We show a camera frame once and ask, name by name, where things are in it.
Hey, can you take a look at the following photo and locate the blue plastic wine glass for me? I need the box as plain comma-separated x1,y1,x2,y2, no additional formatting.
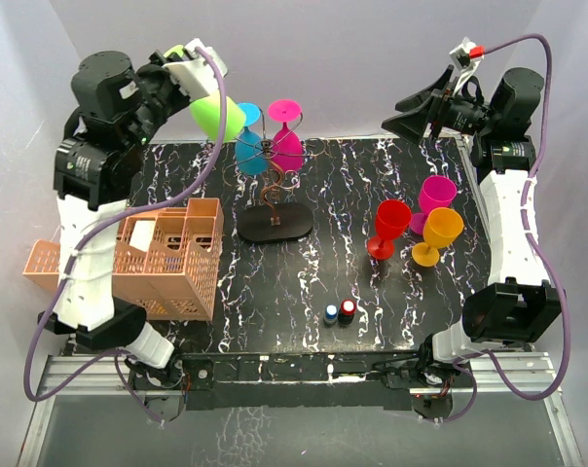
235,102,268,176

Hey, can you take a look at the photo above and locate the orange plastic wine glass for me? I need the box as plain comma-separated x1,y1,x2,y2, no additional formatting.
412,207,464,268

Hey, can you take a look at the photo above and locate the purple cable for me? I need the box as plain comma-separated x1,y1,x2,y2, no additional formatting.
24,47,227,426
439,32,568,423

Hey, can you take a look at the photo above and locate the red plastic wine glass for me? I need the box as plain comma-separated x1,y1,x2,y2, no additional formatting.
367,199,412,261

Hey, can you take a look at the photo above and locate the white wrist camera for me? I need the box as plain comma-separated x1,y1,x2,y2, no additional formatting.
163,38,228,101
449,37,485,94

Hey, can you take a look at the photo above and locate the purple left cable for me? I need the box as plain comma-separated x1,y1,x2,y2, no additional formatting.
24,47,227,426

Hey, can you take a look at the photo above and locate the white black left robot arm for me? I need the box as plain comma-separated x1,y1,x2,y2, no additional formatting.
44,51,190,388

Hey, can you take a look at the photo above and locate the peach plastic basket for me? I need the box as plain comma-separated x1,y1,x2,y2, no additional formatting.
23,196,223,329

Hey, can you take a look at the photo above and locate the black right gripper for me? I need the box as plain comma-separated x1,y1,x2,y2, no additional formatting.
382,66,497,147

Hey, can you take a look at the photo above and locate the metal wine glass rack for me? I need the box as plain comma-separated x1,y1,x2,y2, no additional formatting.
237,108,313,245

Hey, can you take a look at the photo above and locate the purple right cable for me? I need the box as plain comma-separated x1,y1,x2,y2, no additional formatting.
439,32,568,423

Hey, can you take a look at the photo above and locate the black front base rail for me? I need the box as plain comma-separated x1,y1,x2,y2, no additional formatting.
128,350,475,419

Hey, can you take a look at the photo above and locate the blue capped small bottle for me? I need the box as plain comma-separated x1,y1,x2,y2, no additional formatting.
323,305,339,326

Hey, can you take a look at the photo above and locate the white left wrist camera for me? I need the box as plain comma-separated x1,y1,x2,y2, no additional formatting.
163,38,228,101

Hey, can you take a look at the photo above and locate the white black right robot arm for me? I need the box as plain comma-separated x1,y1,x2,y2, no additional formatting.
382,66,562,386

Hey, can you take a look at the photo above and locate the red capped small bottle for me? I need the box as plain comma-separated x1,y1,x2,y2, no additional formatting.
338,299,356,326

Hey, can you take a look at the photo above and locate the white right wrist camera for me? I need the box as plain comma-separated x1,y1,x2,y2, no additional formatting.
449,37,485,94

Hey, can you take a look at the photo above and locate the green plastic wine glass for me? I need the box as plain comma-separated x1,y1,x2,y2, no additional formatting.
162,44,247,143

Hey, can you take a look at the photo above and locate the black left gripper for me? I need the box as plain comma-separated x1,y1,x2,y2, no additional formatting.
122,51,197,153

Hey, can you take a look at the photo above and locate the magenta plastic wine glass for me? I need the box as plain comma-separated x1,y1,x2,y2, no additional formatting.
268,99,303,172

